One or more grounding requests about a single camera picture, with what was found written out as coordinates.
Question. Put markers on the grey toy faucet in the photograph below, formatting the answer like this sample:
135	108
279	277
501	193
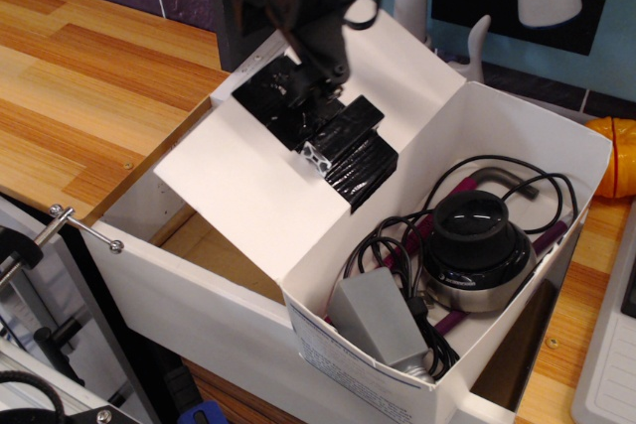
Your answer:
414	16

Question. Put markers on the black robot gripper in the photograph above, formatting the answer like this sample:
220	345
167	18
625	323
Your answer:
314	31

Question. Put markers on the metal clamp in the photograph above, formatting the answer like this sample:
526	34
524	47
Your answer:
19	251

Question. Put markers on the black 3D mouse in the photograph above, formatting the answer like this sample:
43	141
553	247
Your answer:
475	259

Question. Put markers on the white toy sink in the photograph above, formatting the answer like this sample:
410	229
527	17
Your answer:
257	320

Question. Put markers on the white appliance at right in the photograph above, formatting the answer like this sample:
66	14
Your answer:
606	388

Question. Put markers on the grey wedge block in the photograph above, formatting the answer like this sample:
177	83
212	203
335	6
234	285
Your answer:
370	312

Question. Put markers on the orange toy croissant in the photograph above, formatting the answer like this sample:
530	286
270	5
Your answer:
619	178

